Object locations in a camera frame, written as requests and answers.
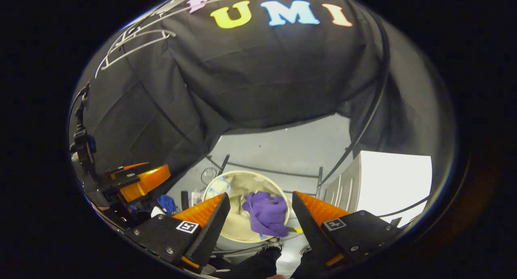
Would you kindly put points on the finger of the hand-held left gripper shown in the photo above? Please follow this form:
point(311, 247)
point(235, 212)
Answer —
point(145, 184)
point(127, 174)

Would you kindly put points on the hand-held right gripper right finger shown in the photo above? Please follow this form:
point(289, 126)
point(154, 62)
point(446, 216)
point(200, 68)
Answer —
point(309, 230)

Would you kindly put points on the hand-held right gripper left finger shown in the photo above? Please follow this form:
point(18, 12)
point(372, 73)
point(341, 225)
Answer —
point(212, 234)

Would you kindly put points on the purple knit jacket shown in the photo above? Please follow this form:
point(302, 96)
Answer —
point(266, 214)

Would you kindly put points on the beige round laundry hamper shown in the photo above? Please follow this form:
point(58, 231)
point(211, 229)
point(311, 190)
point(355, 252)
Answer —
point(242, 182)

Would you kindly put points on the black metal clothes rack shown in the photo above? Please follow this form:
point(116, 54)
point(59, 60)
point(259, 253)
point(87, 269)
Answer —
point(386, 59)

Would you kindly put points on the blue crumpled object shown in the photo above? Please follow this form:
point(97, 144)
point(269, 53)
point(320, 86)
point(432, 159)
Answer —
point(166, 203)

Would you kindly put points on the person's right leg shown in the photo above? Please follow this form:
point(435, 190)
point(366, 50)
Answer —
point(301, 271)

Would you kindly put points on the person's leg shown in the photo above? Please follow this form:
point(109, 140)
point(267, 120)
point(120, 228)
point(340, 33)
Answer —
point(258, 265)
point(301, 271)

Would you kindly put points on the small black device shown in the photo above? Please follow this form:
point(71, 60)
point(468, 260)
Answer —
point(184, 200)

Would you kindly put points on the person's left leg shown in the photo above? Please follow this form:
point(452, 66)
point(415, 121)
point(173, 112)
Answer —
point(258, 265)

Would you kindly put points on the white cabinet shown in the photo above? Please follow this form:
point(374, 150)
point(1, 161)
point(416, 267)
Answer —
point(387, 182)

